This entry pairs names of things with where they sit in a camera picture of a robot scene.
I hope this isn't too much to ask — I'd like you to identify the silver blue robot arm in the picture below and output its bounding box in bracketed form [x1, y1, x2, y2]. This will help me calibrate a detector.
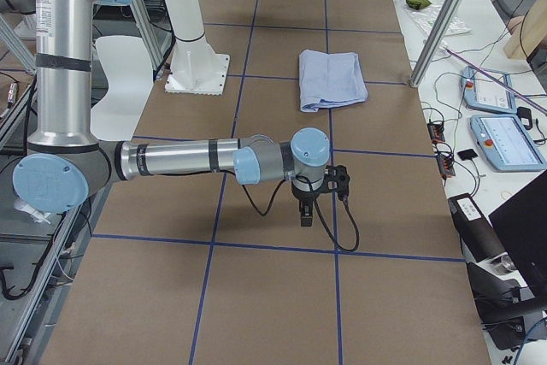
[12, 0, 333, 225]

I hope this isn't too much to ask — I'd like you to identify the grey aluminium frame post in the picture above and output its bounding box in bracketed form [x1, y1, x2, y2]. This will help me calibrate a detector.
[409, 0, 462, 88]

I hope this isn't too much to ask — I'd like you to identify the black cylinder with label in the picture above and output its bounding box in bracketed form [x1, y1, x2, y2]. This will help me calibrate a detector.
[447, 193, 506, 262]

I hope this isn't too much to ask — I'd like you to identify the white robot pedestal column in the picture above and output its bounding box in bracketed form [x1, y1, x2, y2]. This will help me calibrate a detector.
[164, 0, 230, 95]

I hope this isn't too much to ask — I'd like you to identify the blue teach pendant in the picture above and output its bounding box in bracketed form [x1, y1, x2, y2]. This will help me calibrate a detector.
[469, 114, 546, 172]
[461, 64, 547, 115]

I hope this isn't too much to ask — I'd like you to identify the lower blue teach pendant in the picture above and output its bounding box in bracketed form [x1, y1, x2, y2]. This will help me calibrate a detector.
[469, 114, 546, 172]

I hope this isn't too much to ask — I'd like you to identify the olive green pouch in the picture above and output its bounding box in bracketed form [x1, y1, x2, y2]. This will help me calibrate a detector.
[405, 0, 432, 10]

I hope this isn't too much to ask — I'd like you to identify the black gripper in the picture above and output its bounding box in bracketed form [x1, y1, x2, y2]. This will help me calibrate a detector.
[291, 187, 319, 227]

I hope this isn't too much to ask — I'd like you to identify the light blue striped shirt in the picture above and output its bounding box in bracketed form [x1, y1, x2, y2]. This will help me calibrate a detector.
[299, 50, 368, 113]

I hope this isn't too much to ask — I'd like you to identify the clear plastic bag green print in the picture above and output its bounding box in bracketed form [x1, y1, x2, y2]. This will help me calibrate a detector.
[405, 3, 472, 41]

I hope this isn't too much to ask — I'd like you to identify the upper blue teach pendant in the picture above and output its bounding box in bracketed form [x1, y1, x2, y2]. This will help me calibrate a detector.
[461, 64, 547, 115]

